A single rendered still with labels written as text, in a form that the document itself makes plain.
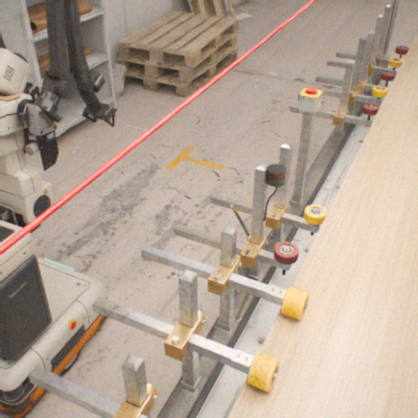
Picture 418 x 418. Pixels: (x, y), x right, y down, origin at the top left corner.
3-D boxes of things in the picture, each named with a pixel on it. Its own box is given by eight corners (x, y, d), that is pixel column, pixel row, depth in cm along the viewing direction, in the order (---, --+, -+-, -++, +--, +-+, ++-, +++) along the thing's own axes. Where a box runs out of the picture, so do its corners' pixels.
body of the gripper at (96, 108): (91, 103, 219) (84, 91, 213) (110, 107, 215) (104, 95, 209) (84, 114, 216) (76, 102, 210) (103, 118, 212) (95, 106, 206)
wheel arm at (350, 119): (289, 113, 276) (290, 105, 274) (291, 110, 279) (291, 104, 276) (370, 129, 261) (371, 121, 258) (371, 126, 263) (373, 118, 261)
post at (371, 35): (353, 109, 316) (367, 31, 288) (354, 108, 318) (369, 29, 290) (358, 110, 314) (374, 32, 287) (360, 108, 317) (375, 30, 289)
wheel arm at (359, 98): (303, 93, 293) (304, 86, 291) (304, 91, 296) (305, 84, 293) (380, 107, 278) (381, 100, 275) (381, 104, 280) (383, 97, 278)
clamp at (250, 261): (239, 264, 172) (239, 253, 169) (254, 242, 181) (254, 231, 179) (255, 269, 169) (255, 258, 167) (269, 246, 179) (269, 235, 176)
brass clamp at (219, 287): (205, 291, 148) (205, 278, 145) (224, 263, 157) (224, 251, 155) (224, 297, 145) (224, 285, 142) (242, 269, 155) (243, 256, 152)
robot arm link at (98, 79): (67, 79, 201) (85, 82, 198) (82, 59, 206) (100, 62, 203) (79, 100, 211) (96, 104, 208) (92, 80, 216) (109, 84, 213)
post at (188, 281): (183, 395, 149) (178, 275, 121) (188, 385, 152) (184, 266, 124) (193, 399, 148) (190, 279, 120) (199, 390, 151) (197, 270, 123)
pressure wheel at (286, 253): (268, 277, 170) (270, 251, 163) (276, 263, 176) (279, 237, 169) (291, 285, 167) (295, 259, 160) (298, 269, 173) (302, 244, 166)
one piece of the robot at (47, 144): (39, 175, 206) (28, 128, 193) (-12, 161, 215) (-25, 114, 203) (65, 158, 217) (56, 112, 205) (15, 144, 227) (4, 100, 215)
